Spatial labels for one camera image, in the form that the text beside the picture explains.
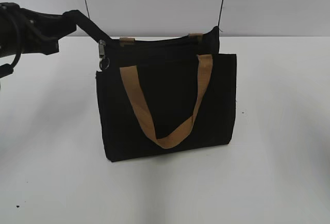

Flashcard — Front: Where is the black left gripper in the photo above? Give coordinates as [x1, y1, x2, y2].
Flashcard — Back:
[1, 7, 77, 57]

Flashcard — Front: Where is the silver zipper pull with ring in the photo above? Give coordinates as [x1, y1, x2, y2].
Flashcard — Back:
[98, 40, 110, 71]

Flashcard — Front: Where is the black fabric tote bag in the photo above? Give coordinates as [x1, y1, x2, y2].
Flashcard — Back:
[64, 10, 237, 162]

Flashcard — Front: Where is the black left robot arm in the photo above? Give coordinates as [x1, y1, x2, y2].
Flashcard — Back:
[1, 3, 76, 57]

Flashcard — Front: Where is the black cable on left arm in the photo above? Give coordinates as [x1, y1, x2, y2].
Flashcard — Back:
[0, 5, 29, 78]

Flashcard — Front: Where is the tan rear bag handle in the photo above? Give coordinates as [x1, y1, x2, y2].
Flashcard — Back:
[119, 33, 203, 47]

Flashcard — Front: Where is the tan bag handle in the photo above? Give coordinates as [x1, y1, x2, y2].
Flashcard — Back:
[119, 33, 203, 47]
[120, 54, 213, 149]

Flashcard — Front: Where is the tan front bag handle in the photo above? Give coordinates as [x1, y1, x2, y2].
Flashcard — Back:
[120, 54, 213, 149]

